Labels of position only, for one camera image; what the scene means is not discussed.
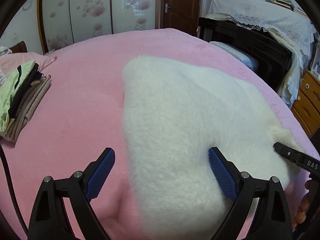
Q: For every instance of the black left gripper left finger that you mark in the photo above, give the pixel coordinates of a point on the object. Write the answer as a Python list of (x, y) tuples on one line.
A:
[(49, 219)]

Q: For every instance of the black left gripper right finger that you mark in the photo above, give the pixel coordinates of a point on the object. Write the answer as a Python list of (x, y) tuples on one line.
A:
[(271, 218)]

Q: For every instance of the white fluffy sweater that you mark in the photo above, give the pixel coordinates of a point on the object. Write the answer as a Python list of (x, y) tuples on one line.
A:
[(173, 114)]

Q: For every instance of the person's right hand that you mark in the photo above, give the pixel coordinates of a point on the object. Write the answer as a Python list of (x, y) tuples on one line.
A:
[(303, 208)]

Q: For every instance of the yellow wooden drawer cabinet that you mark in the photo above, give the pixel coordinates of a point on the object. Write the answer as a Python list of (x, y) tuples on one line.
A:
[(306, 107)]

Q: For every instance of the pink bed sheet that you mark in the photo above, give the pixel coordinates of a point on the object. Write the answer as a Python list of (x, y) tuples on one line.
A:
[(80, 116)]

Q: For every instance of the dark wooden cabinet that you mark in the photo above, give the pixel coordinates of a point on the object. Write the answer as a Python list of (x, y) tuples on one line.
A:
[(274, 60)]

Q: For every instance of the white quilted cushion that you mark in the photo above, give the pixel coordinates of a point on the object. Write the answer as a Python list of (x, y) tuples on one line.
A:
[(245, 58)]

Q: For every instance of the beige knitted sweater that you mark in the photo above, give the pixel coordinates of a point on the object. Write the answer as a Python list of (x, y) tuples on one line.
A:
[(28, 105)]

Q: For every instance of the white lace cover cloth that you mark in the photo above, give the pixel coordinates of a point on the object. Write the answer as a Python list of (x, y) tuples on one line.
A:
[(289, 28)]

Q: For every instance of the green and black jacket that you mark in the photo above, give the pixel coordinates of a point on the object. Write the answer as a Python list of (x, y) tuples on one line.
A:
[(13, 89)]

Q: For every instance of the pink ruffled pillow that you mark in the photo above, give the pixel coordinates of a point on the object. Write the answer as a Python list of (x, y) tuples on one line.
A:
[(9, 62)]

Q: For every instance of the stack of books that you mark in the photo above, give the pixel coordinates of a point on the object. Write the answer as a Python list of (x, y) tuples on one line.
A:
[(283, 3)]

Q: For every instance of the dark brown wooden door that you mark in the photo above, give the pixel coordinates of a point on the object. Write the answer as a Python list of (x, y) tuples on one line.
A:
[(182, 15)]

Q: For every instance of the floral sliding wardrobe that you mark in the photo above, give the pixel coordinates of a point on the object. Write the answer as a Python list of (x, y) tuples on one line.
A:
[(65, 22)]

